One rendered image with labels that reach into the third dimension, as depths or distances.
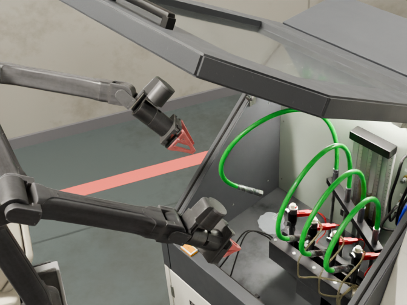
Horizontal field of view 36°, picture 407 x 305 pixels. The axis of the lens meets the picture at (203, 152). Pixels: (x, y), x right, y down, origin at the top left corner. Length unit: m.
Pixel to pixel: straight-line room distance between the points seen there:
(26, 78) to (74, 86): 0.13
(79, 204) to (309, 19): 1.07
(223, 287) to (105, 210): 0.68
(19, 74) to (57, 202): 0.56
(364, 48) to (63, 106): 2.53
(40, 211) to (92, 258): 2.09
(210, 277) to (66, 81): 0.74
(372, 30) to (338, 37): 0.11
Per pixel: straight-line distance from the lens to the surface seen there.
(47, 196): 1.29
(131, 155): 3.91
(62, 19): 3.78
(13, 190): 1.27
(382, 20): 2.08
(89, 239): 3.44
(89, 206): 1.33
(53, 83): 1.74
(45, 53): 3.86
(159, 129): 1.71
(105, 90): 1.70
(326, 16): 2.09
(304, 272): 1.95
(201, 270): 1.97
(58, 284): 1.89
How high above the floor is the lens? 2.45
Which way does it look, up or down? 39 degrees down
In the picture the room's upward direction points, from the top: 4 degrees counter-clockwise
